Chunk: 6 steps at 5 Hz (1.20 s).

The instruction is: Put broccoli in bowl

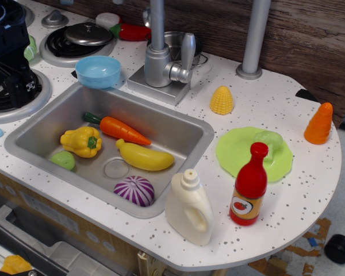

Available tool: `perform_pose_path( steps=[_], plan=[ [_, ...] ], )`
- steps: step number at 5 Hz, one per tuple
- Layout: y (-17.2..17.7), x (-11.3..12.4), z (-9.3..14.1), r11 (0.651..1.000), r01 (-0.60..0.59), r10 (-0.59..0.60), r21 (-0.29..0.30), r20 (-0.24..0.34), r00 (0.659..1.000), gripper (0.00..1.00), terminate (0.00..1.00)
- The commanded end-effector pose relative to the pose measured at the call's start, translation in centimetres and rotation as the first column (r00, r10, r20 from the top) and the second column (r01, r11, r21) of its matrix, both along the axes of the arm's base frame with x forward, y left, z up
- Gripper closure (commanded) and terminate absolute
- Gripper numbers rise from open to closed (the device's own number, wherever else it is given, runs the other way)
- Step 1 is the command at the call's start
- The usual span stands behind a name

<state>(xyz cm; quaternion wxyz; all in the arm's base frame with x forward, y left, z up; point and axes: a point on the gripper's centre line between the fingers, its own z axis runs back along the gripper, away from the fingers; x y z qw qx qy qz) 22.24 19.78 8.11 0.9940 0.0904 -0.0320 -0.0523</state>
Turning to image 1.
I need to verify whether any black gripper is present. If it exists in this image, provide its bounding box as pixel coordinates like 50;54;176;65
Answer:
3;64;42;109

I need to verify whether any green toy broccoli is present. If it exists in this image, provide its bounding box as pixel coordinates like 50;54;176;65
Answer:
253;131;283;162

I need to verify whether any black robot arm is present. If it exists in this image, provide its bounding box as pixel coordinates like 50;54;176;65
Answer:
0;1;42;111

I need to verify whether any light blue plastic bowl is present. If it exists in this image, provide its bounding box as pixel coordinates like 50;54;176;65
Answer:
75;56;121;89

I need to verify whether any front left stove burner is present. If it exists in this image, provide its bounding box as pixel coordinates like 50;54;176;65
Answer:
0;69;52;124

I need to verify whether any stove burner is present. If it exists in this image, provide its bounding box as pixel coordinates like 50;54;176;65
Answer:
0;69;52;124
39;26;116;68
21;4;35;27

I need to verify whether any green toy cabbage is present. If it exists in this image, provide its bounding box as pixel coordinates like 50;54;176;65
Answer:
24;35;37;61

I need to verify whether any back right stove burner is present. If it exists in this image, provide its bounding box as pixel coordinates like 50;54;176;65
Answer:
39;26;116;68

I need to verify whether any back left stove burner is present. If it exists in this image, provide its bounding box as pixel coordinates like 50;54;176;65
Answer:
21;4;35;27

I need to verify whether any grey stove knob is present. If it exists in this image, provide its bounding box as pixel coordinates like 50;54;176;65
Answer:
41;10;69;29

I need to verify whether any steel pot lid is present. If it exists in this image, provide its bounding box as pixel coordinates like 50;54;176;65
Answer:
64;22;113;46

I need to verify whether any yellow toy bell pepper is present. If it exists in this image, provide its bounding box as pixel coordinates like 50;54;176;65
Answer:
60;126;102;158

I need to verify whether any green toy apple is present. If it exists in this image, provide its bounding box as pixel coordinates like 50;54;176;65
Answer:
50;151;75;170

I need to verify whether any orange toy carrot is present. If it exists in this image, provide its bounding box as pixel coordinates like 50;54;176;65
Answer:
83;112;151;145

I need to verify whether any stainless steel sink basin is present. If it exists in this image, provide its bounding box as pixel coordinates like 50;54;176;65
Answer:
5;83;214;218

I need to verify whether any red toy chili pepper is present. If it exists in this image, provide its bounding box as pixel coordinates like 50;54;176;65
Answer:
109;23;151;41

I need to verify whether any silver toy faucet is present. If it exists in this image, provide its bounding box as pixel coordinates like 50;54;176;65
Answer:
127;0;196;106

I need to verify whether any yellow toy banana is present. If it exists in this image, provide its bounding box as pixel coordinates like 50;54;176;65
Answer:
116;139;175;171

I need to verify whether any purple striped toy onion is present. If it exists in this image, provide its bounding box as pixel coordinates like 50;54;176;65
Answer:
113;176;155;207

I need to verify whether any small steel pot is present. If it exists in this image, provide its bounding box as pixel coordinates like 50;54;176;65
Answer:
164;31;208;68

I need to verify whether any yellow object at bottom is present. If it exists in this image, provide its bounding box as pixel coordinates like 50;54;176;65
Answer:
0;255;32;275

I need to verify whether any yellow toy corn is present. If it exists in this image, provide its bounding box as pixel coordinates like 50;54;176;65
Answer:
209;86;234;115

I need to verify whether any white toy detergent jug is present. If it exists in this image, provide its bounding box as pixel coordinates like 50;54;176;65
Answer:
165;169;214;246

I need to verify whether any light green plastic plate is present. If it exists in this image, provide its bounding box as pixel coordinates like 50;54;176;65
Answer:
216;127;293;182

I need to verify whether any grey support pole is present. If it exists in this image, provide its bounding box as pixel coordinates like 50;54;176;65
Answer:
236;0;271;80

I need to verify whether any red toy ketchup bottle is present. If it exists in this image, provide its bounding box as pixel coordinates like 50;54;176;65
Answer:
229;142;269;226

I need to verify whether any orange toy carrot cone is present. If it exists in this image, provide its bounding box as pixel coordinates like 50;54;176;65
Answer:
304;102;333;145

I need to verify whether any black caster wheel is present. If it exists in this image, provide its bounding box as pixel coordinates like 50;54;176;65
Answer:
324;234;345;265

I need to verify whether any toy oven door handle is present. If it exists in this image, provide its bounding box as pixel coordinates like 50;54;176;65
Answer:
0;205;69;275

